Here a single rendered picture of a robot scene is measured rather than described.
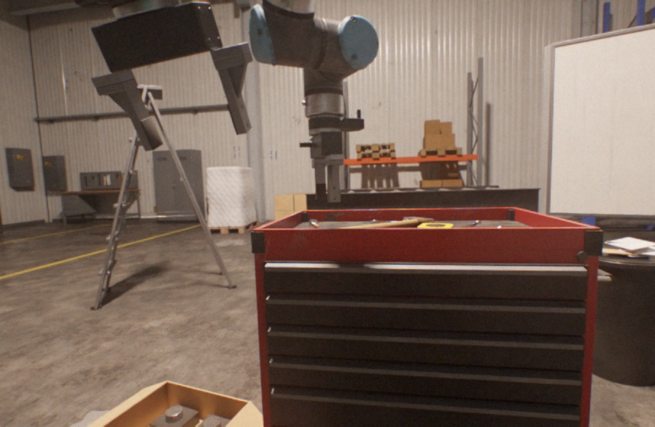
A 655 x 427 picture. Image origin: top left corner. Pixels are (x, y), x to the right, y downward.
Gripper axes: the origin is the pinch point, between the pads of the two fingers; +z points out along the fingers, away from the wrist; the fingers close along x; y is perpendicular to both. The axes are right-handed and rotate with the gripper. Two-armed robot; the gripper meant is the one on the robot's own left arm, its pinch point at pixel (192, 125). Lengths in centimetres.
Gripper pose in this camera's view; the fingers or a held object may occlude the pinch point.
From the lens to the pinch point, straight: 51.1
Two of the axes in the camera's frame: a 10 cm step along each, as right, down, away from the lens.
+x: -9.8, 1.3, 1.7
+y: 0.8, -4.9, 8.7
